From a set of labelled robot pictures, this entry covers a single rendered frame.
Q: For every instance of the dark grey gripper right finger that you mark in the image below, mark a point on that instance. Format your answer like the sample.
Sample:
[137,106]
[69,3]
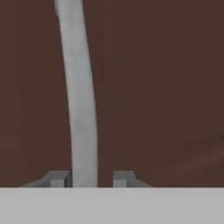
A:
[122,178]

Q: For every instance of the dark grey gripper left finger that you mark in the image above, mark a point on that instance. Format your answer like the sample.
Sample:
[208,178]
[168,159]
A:
[57,178]

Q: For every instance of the brown wooden cabinet door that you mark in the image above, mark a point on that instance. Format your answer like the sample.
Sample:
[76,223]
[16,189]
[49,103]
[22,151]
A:
[157,87]

